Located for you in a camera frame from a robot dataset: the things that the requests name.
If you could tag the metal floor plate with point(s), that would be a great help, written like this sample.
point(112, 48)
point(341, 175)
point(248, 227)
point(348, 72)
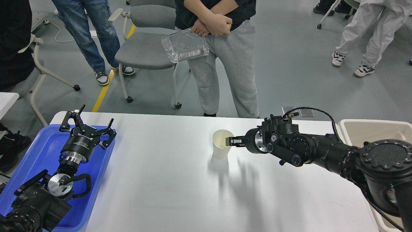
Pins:
point(285, 109)
point(306, 113)

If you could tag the person in black at left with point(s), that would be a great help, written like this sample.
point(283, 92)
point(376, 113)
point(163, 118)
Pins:
point(15, 34)

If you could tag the person in blue jeans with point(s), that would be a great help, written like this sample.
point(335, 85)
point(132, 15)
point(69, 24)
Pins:
point(96, 37)

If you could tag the grey office chair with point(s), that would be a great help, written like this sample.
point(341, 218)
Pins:
point(144, 50)

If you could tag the person's left hand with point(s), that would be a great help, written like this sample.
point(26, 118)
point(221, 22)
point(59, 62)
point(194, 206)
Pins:
point(217, 24)

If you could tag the beige plastic bin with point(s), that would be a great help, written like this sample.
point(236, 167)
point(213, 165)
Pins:
point(356, 131)

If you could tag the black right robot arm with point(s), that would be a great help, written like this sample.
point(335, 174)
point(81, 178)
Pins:
point(380, 169)

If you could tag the clear plastic container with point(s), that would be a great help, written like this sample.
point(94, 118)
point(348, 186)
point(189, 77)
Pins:
point(183, 45)

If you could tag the white paper cup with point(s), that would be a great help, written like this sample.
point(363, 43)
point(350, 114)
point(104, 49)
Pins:
point(220, 149)

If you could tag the metal floor plate left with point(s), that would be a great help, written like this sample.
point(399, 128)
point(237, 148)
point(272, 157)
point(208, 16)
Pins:
point(285, 109)

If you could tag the chair at top right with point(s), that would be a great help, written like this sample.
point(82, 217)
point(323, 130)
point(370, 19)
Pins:
point(353, 3)

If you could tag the metal floor plate right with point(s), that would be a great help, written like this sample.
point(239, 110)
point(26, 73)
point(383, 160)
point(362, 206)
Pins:
point(306, 113)

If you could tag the white side table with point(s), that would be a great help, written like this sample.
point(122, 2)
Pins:
point(7, 99)

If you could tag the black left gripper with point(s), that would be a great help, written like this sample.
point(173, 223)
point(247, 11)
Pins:
point(79, 144)

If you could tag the person in grey trousers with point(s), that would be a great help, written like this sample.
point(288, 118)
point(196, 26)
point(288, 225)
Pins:
point(236, 52)

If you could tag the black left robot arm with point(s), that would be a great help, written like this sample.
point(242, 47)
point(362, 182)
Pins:
point(56, 183)

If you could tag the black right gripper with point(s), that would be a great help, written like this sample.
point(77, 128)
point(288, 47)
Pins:
point(252, 141)

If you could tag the person's right hand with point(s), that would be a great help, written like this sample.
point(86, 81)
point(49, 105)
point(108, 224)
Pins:
point(199, 28)

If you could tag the white chair at left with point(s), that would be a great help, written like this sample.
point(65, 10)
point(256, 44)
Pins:
point(43, 73)

